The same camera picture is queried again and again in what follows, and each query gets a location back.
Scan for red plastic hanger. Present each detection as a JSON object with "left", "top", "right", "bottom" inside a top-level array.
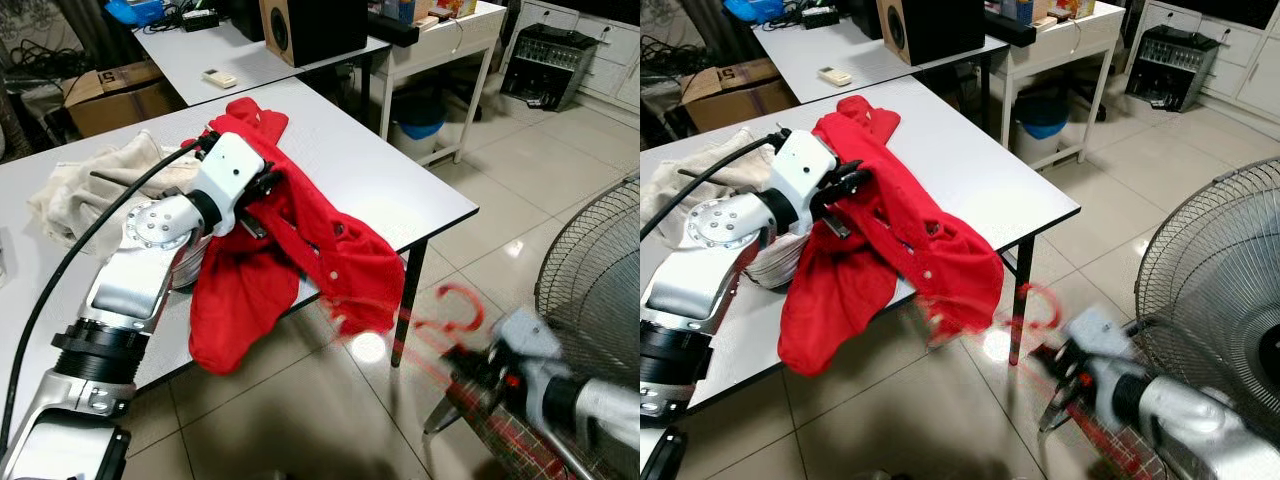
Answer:
[
  {"left": 325, "top": 283, "right": 488, "bottom": 396},
  {"left": 918, "top": 283, "right": 1063, "bottom": 391}
]

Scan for black office machine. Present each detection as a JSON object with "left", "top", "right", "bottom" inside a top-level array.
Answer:
[
  {"left": 500, "top": 22, "right": 601, "bottom": 113},
  {"left": 1125, "top": 25, "right": 1223, "bottom": 113}
]

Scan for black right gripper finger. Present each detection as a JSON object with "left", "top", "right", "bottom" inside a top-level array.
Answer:
[
  {"left": 1040, "top": 392, "right": 1079, "bottom": 433},
  {"left": 425, "top": 390, "right": 477, "bottom": 438}
]

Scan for pale grey right wrist camera mount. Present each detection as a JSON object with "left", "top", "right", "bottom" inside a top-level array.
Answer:
[
  {"left": 1062, "top": 308, "right": 1133, "bottom": 376},
  {"left": 492, "top": 308, "right": 563, "bottom": 373}
]

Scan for red jacket white trim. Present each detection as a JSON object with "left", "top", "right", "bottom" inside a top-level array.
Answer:
[
  {"left": 778, "top": 95, "right": 1004, "bottom": 379},
  {"left": 188, "top": 97, "right": 406, "bottom": 376}
]

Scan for white table with speaker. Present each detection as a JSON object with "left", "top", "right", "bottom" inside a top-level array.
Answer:
[
  {"left": 130, "top": 12, "right": 393, "bottom": 131},
  {"left": 752, "top": 12, "right": 1009, "bottom": 131}
]

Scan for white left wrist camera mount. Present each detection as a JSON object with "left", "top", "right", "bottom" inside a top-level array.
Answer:
[
  {"left": 775, "top": 130, "right": 843, "bottom": 236},
  {"left": 192, "top": 130, "right": 269, "bottom": 239}
]

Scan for white table black legs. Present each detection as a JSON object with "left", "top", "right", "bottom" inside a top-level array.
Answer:
[
  {"left": 0, "top": 78, "right": 481, "bottom": 441},
  {"left": 640, "top": 75, "right": 1083, "bottom": 416}
]

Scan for black soundbar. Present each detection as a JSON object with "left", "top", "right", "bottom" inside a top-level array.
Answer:
[
  {"left": 985, "top": 12, "right": 1038, "bottom": 48},
  {"left": 365, "top": 12, "right": 421, "bottom": 48}
]

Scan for white drawer cabinet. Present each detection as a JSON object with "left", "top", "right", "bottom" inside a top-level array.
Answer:
[
  {"left": 515, "top": 0, "right": 641, "bottom": 111},
  {"left": 1130, "top": 0, "right": 1280, "bottom": 126}
]

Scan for brown cardboard box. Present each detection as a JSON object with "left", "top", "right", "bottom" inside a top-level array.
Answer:
[
  {"left": 62, "top": 60, "right": 186, "bottom": 138},
  {"left": 682, "top": 58, "right": 799, "bottom": 133}
]

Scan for beige cloth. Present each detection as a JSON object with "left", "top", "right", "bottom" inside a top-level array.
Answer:
[
  {"left": 640, "top": 128, "right": 791, "bottom": 251},
  {"left": 28, "top": 128, "right": 206, "bottom": 263}
]

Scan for white desk white legs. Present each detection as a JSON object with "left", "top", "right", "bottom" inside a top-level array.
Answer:
[
  {"left": 990, "top": 0, "right": 1128, "bottom": 171},
  {"left": 375, "top": 0, "right": 508, "bottom": 166}
]

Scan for blue plastic bag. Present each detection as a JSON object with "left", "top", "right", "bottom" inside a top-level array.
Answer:
[
  {"left": 105, "top": 0, "right": 166, "bottom": 27},
  {"left": 725, "top": 0, "right": 786, "bottom": 23}
]

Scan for red checked fabric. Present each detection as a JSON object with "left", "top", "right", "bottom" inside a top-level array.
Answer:
[
  {"left": 1060, "top": 400, "right": 1166, "bottom": 480},
  {"left": 448, "top": 385, "right": 566, "bottom": 480}
]

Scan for metal grille floor fan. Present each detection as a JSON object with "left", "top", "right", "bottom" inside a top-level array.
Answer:
[
  {"left": 1135, "top": 155, "right": 1280, "bottom": 480},
  {"left": 533, "top": 178, "right": 641, "bottom": 480}
]

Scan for black wooden loudspeaker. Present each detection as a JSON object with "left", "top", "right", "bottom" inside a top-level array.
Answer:
[
  {"left": 258, "top": 0, "right": 369, "bottom": 68},
  {"left": 878, "top": 0, "right": 986, "bottom": 67}
]

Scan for blue waste bin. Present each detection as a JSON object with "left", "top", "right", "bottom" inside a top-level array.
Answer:
[
  {"left": 393, "top": 95, "right": 448, "bottom": 156},
  {"left": 1012, "top": 92, "right": 1071, "bottom": 166}
]

